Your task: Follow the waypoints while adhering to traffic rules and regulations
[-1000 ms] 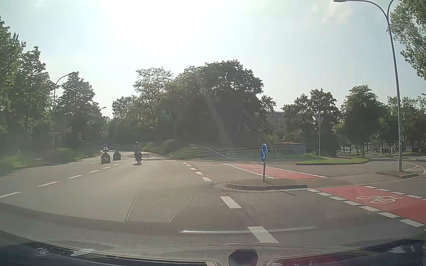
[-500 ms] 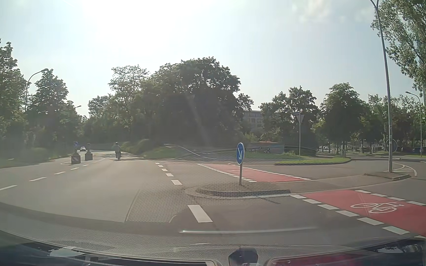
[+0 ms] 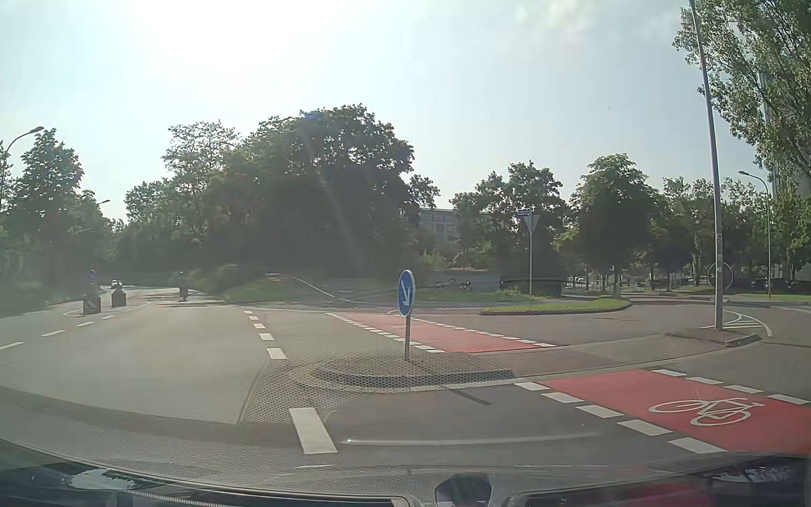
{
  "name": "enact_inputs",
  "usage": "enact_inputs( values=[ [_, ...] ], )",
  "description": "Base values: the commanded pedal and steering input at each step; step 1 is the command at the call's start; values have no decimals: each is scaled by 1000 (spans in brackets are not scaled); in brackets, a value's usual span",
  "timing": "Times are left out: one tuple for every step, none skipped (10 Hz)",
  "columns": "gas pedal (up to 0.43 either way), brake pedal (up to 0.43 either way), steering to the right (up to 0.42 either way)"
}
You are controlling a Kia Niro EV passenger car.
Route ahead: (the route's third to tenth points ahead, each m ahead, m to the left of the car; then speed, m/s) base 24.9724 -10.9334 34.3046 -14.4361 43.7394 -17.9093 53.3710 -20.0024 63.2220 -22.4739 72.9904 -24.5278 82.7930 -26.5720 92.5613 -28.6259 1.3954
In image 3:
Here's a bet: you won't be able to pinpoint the blue round arrow sign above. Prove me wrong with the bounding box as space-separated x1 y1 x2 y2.
397 269 417 362

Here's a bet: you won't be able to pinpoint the grey building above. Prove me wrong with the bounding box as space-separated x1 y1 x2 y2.
416 207 463 245

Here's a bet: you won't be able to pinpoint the grass bank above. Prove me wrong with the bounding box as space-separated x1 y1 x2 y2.
222 273 547 305

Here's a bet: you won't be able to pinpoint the large group of trees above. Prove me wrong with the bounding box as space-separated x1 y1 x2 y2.
113 104 442 283

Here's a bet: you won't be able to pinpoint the triangular give way sign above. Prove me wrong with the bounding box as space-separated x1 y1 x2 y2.
515 207 541 297

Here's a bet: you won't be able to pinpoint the grass traffic island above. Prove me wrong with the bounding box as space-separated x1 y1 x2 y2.
479 297 633 316

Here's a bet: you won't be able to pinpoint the road markings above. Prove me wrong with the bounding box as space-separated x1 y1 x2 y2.
0 304 811 457

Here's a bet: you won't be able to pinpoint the row of trees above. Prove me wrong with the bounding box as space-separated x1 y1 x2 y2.
451 154 776 297

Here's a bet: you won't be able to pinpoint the grey asphalt road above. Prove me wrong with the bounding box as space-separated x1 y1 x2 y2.
0 285 811 487

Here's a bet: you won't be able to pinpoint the car's own bonnet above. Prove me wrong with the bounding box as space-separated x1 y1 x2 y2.
0 421 811 507

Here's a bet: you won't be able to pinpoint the round sign seen from behind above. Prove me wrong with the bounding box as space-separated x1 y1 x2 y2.
707 261 734 292

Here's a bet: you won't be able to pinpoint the small kerbed traffic island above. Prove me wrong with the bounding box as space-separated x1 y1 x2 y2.
665 327 763 349

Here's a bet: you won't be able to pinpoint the parked dark car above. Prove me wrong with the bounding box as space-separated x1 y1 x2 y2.
750 277 811 296

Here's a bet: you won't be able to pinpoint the tall tree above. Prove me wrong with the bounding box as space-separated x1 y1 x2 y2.
673 0 811 307

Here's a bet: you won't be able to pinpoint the tall grey lamp post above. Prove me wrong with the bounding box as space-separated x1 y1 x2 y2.
687 0 725 332

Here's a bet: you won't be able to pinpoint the curved lamp post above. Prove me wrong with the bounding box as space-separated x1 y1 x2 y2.
0 126 46 212
738 169 774 279

